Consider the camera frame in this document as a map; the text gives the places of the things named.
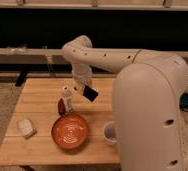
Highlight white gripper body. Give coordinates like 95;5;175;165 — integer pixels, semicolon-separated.
73;72;92;91

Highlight black eraser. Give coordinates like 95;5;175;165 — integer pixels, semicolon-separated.
83;86;98;102

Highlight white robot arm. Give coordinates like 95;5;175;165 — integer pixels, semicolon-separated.
62;35;188;171

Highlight white bottle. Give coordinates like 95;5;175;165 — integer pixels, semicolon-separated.
61;86;73;113

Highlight dark red object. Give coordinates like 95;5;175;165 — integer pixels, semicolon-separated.
58;98;66;116

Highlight orange ribbed bowl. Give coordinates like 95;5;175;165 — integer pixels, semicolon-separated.
51;114;89;150

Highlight wooden table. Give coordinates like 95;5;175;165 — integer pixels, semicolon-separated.
0;78;119;166

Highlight white plastic cup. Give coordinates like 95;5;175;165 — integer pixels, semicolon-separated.
103;121;117;145

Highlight blue device on floor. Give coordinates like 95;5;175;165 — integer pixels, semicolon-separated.
179;93;188;112

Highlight long wooden shelf rail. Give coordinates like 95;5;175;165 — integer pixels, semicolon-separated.
0;47;188;65

